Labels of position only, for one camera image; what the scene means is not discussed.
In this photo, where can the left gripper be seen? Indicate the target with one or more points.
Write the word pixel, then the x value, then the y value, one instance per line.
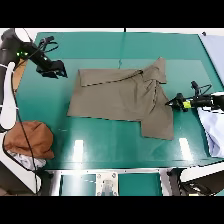
pixel 53 68

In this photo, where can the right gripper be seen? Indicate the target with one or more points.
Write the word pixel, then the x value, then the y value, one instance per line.
pixel 193 101

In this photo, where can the olive shirt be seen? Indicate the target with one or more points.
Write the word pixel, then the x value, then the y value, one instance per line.
pixel 116 96

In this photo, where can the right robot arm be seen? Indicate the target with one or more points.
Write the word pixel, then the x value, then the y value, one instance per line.
pixel 216 100

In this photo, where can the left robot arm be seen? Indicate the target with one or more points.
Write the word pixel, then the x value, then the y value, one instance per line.
pixel 11 43

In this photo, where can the pale blue garment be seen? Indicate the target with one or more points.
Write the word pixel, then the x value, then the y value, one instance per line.
pixel 215 131

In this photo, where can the brown garment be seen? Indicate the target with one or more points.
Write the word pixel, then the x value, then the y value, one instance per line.
pixel 31 138

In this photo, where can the white garment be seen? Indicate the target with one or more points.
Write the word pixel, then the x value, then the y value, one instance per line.
pixel 28 162

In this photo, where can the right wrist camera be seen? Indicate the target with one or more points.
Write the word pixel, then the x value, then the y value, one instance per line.
pixel 195 86

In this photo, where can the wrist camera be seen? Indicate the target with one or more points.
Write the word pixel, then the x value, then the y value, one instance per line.
pixel 46 40
pixel 195 86

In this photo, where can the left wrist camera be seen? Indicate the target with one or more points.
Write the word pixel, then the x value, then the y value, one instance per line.
pixel 46 40

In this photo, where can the silver frame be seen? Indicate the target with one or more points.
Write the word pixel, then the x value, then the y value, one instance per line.
pixel 106 183

